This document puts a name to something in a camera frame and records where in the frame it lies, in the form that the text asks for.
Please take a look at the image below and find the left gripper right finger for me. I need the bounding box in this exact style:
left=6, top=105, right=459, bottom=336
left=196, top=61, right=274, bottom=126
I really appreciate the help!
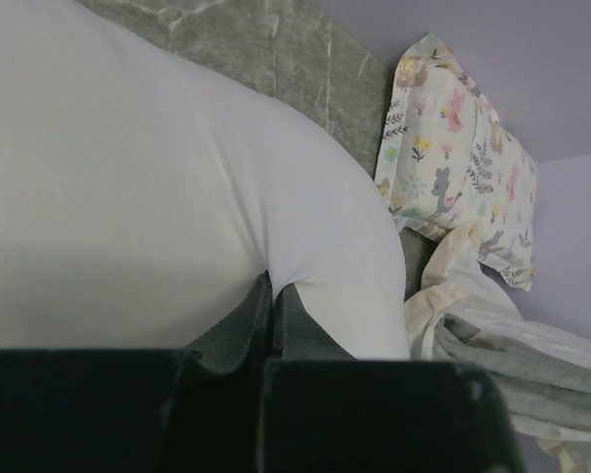
left=263, top=285, right=524, bottom=472

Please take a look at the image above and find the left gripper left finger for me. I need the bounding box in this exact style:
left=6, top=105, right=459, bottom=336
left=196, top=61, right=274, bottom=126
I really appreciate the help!
left=0, top=274, right=272, bottom=472

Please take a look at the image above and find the white pillow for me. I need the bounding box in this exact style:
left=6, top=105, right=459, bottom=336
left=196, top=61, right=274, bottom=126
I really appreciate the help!
left=0, top=1, right=409, bottom=360

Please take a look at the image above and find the grey pillowcase with cream ruffle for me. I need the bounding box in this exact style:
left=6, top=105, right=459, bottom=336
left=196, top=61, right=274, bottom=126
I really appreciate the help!
left=405, top=222, right=591, bottom=472

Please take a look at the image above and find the animal print pillow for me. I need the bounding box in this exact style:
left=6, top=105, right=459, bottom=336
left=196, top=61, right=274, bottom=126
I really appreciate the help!
left=374, top=33, right=537, bottom=291

